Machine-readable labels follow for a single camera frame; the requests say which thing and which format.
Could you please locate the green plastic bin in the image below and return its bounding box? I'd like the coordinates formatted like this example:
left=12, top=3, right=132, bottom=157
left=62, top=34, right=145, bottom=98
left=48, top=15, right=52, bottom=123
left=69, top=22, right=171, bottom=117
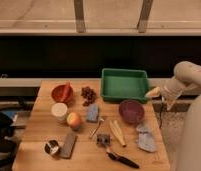
left=100, top=68, right=149, bottom=103

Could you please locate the grey rectangular block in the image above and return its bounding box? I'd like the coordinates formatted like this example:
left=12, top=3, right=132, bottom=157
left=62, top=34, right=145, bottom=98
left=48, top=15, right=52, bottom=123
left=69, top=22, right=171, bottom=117
left=60, top=133, right=77, bottom=159

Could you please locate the orange bowl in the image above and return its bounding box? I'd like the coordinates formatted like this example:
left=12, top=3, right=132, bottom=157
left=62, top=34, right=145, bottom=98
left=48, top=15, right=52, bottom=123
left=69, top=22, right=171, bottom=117
left=51, top=85, right=74, bottom=103

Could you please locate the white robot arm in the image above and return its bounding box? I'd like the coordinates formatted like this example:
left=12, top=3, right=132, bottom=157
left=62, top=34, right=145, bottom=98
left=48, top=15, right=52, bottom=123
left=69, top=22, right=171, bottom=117
left=146, top=61, right=201, bottom=171

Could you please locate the red chili pepper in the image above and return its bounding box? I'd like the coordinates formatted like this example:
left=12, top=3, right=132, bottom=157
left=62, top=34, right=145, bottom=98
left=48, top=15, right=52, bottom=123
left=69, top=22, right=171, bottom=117
left=62, top=81, right=71, bottom=102

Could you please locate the yellow banana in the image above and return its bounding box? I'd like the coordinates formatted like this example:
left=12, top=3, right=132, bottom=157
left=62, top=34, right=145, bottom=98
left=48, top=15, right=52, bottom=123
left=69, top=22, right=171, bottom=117
left=109, top=120, right=126, bottom=147

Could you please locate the purple bowl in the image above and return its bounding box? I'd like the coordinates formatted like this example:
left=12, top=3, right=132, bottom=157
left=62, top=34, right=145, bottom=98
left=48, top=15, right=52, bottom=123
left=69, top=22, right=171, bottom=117
left=119, top=100, right=145, bottom=124

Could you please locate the grey blue cloth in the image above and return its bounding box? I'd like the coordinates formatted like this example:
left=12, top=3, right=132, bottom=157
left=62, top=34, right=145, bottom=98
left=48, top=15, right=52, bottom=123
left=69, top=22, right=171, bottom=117
left=136, top=124, right=156, bottom=152

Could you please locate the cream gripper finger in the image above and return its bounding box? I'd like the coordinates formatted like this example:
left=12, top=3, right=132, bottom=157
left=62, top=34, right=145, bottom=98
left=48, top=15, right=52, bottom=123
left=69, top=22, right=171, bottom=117
left=145, top=87, right=160, bottom=98
left=166, top=100, right=175, bottom=111

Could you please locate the white cup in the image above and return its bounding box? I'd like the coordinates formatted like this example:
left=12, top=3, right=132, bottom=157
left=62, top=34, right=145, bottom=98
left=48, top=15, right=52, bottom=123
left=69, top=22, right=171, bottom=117
left=51, top=103, right=68, bottom=122

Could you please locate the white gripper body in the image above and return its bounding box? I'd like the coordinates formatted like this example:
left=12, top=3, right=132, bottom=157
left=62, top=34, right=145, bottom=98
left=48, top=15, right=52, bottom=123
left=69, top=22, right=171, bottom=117
left=160, top=77, right=186, bottom=102

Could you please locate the dark grape bunch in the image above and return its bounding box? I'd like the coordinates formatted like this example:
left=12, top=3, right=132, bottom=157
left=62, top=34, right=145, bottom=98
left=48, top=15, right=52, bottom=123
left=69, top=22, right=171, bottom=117
left=81, top=86, right=96, bottom=106

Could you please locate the black chair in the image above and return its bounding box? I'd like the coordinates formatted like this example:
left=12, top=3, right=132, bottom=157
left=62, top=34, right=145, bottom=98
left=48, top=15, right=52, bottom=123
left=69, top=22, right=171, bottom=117
left=0, top=112, right=16, bottom=169

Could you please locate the red yellow apple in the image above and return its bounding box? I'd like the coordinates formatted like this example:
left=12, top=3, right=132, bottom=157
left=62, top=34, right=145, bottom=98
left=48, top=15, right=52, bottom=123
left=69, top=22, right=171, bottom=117
left=67, top=112, right=82, bottom=130

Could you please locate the metal spoon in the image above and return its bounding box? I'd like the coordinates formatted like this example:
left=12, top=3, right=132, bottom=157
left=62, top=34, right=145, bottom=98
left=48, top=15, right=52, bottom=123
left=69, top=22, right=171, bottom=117
left=89, top=117, right=105, bottom=139

